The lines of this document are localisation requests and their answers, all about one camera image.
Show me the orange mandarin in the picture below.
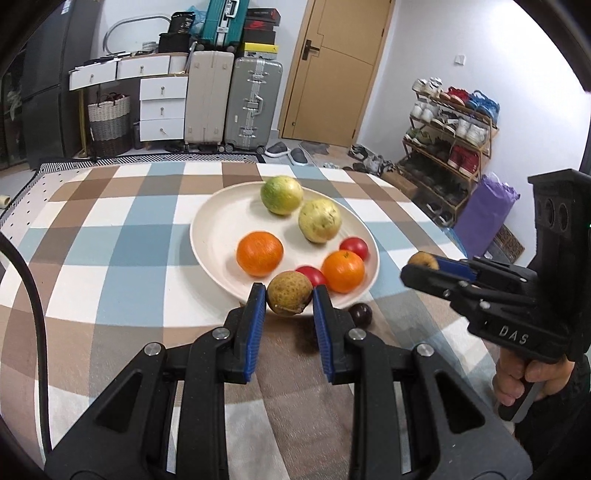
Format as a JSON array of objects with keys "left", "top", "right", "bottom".
[
  {"left": 236, "top": 232, "right": 284, "bottom": 278},
  {"left": 321, "top": 250, "right": 366, "bottom": 294}
]

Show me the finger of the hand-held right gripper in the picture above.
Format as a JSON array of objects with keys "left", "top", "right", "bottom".
[
  {"left": 400, "top": 263, "right": 476, "bottom": 301},
  {"left": 434, "top": 257, "right": 536, "bottom": 289}
]

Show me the black shoe box red label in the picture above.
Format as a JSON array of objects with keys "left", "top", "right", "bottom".
[{"left": 247, "top": 8, "right": 281, "bottom": 25}]

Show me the person's right hand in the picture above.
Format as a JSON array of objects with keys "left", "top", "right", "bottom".
[{"left": 492, "top": 348, "right": 578, "bottom": 408}]

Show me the wooden door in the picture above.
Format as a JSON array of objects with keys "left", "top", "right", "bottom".
[{"left": 277, "top": 0, "right": 395, "bottom": 148}]

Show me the purple bag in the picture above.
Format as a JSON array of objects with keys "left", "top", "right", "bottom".
[{"left": 452, "top": 174, "right": 520, "bottom": 259}]

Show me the flat brown box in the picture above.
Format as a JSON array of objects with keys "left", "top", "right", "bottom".
[{"left": 381, "top": 171, "right": 419, "bottom": 195}]

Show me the dark purple plum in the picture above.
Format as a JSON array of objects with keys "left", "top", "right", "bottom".
[{"left": 348, "top": 303, "right": 373, "bottom": 329}]

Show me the woven laundry basket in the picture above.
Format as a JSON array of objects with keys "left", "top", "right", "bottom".
[{"left": 88, "top": 92, "right": 132, "bottom": 158}]

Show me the person's right forearm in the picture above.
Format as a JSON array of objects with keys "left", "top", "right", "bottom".
[{"left": 512, "top": 355, "right": 591, "bottom": 472}]

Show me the wooden shoe rack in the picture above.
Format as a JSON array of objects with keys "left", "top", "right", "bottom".
[{"left": 397, "top": 90, "right": 499, "bottom": 227}]

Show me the red tomato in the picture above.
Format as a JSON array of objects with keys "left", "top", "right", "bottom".
[
  {"left": 295, "top": 266, "right": 328, "bottom": 289},
  {"left": 339, "top": 237, "right": 369, "bottom": 260}
]

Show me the brown patterned doormat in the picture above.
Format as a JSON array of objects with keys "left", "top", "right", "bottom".
[{"left": 485, "top": 224, "right": 526, "bottom": 264}]

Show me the small brown fruit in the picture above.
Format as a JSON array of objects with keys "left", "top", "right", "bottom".
[
  {"left": 267, "top": 271, "right": 314, "bottom": 317},
  {"left": 407, "top": 251, "right": 439, "bottom": 271}
]

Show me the cream round plate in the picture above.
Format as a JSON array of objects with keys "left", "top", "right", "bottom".
[{"left": 190, "top": 181, "right": 380, "bottom": 310}]

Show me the beige suitcase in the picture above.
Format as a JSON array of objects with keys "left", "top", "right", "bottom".
[{"left": 184, "top": 50, "right": 235, "bottom": 149}]

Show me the black storage bag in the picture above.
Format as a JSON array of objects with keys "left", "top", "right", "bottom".
[{"left": 157, "top": 32, "right": 192, "bottom": 54}]

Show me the dark grey refrigerator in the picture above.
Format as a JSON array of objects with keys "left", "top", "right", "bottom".
[{"left": 18, "top": 0, "right": 100, "bottom": 169}]

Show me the yellow green guava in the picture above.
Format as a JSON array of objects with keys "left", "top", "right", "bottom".
[{"left": 298, "top": 199, "right": 343, "bottom": 244}]

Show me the blue plastic bag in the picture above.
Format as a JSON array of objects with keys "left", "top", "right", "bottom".
[{"left": 187, "top": 6, "right": 211, "bottom": 35}]

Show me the white drawer cabinet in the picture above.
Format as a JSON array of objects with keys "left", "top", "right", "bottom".
[{"left": 68, "top": 52, "right": 190, "bottom": 144}]

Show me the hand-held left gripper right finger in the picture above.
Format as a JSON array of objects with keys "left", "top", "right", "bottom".
[{"left": 311, "top": 285, "right": 534, "bottom": 480}]

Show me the teal suitcase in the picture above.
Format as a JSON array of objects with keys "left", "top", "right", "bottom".
[{"left": 203, "top": 0, "right": 250, "bottom": 51}]

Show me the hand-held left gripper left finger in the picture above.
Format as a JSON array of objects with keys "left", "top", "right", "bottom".
[{"left": 44, "top": 282, "right": 269, "bottom": 480}]

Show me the black printed bag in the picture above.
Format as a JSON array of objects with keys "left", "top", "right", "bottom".
[{"left": 168, "top": 11, "right": 195, "bottom": 34}]

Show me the silver suitcase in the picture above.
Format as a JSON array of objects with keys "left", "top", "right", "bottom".
[{"left": 224, "top": 56, "right": 284, "bottom": 153}]

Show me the black cable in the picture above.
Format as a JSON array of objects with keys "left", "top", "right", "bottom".
[{"left": 0, "top": 233, "right": 52, "bottom": 453}]

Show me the green yellow citrus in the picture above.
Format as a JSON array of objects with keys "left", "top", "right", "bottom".
[{"left": 260, "top": 175, "right": 304, "bottom": 216}]

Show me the dark glass cabinet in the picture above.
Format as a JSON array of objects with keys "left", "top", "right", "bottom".
[{"left": 0, "top": 46, "right": 24, "bottom": 171}]

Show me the grey oval hoop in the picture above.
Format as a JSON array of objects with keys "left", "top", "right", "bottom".
[{"left": 104, "top": 16, "right": 171, "bottom": 58}]

